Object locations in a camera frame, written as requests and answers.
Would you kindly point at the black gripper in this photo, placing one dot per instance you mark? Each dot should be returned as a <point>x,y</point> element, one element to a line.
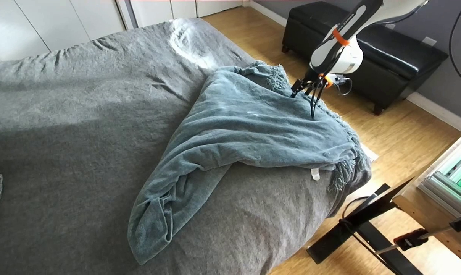
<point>307,82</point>

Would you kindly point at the blue fringed blanket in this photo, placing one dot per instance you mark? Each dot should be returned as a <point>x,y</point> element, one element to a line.
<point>261,126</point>

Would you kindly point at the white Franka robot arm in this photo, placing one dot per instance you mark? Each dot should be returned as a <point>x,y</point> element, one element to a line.
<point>342,53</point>

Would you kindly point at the black leather bench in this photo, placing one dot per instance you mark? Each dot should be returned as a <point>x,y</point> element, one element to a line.
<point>393,55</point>

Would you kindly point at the white baseboard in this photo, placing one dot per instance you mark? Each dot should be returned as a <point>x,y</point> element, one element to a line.
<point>438,108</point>

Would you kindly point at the black metal stand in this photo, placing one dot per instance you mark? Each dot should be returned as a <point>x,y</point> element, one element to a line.
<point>342,230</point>

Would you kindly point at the wooden table board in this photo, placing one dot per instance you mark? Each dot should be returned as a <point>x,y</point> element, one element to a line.
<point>429,210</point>

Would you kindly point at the black clamp with red grip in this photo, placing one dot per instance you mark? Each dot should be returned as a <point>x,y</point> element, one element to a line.
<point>411,238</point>

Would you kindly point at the grey bed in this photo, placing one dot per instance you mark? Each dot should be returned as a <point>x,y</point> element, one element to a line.
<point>63,126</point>

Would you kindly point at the white wardrobe doors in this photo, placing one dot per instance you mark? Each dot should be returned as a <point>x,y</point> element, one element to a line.
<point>52,19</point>

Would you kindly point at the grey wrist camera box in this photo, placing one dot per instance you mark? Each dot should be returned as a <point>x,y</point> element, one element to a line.
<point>344,85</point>

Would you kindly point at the white bed frame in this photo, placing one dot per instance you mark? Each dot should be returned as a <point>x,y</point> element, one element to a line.
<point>368,152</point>

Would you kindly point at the white wall outlet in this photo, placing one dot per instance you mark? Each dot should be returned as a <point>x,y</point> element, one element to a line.
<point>429,39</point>

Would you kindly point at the aluminium profile frame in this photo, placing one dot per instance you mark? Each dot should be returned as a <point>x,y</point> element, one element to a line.
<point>444,184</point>

